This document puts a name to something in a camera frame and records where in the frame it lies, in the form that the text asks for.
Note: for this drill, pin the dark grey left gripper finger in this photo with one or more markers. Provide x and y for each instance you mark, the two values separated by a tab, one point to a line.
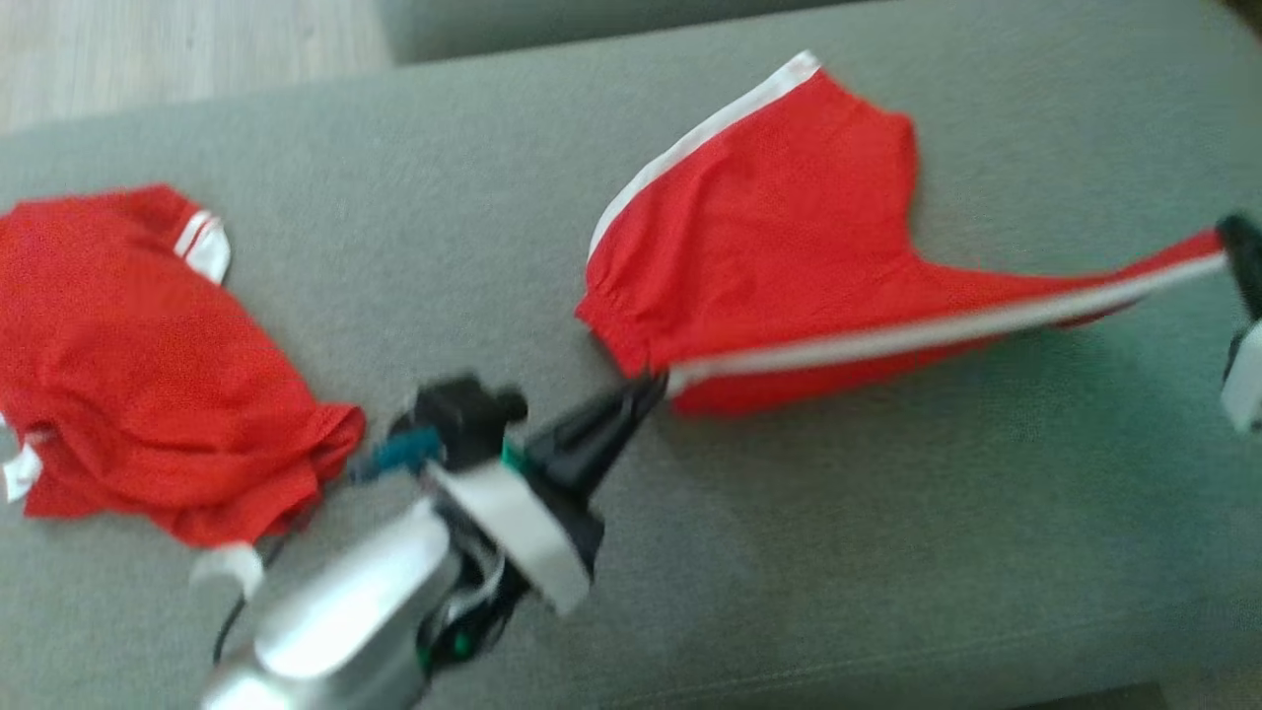
616	454
592	429

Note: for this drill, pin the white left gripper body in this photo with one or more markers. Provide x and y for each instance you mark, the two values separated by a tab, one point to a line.
523	532

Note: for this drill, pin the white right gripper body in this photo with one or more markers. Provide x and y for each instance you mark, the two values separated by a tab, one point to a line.
1247	380

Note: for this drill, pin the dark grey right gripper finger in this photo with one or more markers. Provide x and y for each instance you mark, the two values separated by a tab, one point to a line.
1247	256

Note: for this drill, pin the red shorts with white stripes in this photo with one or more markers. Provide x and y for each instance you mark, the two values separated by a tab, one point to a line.
769	227

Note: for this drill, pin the red T-shirt with white sleeves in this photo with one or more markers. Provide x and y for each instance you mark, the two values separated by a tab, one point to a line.
128	394

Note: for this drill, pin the grey sofa ottoman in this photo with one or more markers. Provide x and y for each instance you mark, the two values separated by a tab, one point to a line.
887	542

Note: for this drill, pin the grey sofa seat cushion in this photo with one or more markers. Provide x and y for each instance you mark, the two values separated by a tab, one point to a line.
552	25

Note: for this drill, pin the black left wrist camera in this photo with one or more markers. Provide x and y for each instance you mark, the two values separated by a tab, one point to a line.
458	419

